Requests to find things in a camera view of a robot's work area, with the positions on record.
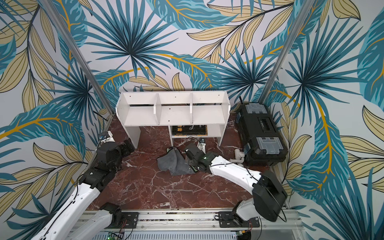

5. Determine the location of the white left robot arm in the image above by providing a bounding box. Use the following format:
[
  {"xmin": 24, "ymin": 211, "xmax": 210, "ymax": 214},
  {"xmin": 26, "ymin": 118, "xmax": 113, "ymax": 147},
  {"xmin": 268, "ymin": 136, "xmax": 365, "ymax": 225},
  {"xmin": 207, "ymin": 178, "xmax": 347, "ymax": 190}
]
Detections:
[{"xmin": 33, "ymin": 137, "xmax": 135, "ymax": 240}]

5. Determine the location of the grey cleaning cloth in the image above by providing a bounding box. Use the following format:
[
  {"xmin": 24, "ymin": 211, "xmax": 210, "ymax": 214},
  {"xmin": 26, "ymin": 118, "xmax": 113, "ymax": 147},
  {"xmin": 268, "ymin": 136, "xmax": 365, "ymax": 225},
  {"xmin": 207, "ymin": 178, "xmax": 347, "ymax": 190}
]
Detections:
[{"xmin": 157, "ymin": 147, "xmax": 195, "ymax": 176}]

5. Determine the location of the black yellow tool tray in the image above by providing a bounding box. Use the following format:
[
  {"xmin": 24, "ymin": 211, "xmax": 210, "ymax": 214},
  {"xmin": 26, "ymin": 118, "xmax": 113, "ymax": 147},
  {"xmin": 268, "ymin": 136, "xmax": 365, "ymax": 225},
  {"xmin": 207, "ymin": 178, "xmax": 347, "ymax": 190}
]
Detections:
[{"xmin": 171, "ymin": 125, "xmax": 208, "ymax": 136}]

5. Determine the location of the white PVC pipe fitting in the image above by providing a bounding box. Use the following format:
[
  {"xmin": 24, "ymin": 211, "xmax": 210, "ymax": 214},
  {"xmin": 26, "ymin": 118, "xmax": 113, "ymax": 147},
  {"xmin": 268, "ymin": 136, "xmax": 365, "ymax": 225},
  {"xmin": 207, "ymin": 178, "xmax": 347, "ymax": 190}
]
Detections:
[{"xmin": 230, "ymin": 149, "xmax": 245, "ymax": 164}]

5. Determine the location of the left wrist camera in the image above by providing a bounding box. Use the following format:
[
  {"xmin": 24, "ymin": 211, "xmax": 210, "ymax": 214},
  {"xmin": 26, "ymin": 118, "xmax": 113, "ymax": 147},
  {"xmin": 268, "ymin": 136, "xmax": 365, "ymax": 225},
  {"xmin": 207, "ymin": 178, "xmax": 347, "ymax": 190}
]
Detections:
[{"xmin": 99, "ymin": 131, "xmax": 115, "ymax": 144}]

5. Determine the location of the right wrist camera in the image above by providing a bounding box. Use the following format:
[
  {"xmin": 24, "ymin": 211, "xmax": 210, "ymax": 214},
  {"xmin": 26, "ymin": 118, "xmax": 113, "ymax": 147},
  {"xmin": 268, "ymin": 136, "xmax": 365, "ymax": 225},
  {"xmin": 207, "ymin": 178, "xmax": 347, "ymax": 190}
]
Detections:
[{"xmin": 197, "ymin": 138, "xmax": 206, "ymax": 153}]

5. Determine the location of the white wooden bookshelf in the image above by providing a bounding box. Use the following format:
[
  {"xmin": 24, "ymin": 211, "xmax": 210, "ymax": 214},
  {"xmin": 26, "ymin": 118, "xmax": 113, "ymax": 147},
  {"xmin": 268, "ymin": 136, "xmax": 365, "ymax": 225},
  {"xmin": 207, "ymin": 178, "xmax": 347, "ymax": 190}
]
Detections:
[{"xmin": 116, "ymin": 91, "xmax": 231, "ymax": 148}]

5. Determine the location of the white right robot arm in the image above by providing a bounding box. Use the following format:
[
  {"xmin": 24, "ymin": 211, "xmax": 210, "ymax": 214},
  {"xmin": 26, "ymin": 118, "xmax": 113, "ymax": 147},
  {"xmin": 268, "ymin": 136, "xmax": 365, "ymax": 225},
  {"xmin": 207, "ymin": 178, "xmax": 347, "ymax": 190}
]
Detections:
[{"xmin": 185, "ymin": 144, "xmax": 288, "ymax": 228}]

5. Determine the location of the green circuit board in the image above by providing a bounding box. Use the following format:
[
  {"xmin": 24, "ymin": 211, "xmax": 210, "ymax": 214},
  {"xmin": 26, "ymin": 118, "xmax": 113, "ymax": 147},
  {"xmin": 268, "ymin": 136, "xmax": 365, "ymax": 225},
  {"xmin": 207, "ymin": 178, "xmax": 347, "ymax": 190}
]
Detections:
[{"xmin": 106, "ymin": 232, "xmax": 124, "ymax": 240}]

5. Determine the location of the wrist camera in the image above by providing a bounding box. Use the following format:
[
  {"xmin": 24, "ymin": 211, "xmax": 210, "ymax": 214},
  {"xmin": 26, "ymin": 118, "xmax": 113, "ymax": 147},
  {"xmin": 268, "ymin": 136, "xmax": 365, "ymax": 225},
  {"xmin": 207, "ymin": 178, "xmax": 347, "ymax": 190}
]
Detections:
[
  {"xmin": 99, "ymin": 131, "xmax": 115, "ymax": 144},
  {"xmin": 197, "ymin": 138, "xmax": 206, "ymax": 153}
]

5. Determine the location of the aluminium corner post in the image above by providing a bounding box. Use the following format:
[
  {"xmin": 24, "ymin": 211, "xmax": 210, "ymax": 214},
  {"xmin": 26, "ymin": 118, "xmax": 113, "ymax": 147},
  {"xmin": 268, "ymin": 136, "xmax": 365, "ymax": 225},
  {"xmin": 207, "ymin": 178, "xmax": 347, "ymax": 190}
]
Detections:
[
  {"xmin": 258, "ymin": 1, "xmax": 315, "ymax": 104},
  {"xmin": 39, "ymin": 0, "xmax": 115, "ymax": 116}
]

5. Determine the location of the left aluminium corner post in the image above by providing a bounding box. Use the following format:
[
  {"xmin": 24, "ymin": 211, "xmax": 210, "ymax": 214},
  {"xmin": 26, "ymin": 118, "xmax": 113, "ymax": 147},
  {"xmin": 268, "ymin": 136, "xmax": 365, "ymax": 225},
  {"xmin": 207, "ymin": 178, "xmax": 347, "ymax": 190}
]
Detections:
[{"xmin": 39, "ymin": 0, "xmax": 115, "ymax": 116}]

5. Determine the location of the right aluminium corner post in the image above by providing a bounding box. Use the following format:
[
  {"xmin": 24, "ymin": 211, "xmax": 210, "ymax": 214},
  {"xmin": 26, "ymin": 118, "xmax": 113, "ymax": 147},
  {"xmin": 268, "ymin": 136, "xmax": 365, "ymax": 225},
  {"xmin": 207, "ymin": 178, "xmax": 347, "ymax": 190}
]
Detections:
[{"xmin": 258, "ymin": 1, "xmax": 315, "ymax": 104}]

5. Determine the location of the black plastic toolbox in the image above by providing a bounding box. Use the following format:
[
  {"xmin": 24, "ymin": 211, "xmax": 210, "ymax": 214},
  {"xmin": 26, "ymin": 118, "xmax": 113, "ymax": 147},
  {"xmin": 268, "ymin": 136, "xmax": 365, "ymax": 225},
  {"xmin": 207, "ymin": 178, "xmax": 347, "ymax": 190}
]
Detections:
[{"xmin": 236, "ymin": 103, "xmax": 288, "ymax": 167}]

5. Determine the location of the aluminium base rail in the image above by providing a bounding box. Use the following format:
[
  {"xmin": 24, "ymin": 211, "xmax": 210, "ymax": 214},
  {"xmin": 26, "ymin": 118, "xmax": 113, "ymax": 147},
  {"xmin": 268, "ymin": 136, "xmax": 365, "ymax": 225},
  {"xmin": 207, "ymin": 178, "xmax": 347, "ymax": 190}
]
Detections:
[{"xmin": 44, "ymin": 208, "xmax": 307, "ymax": 240}]

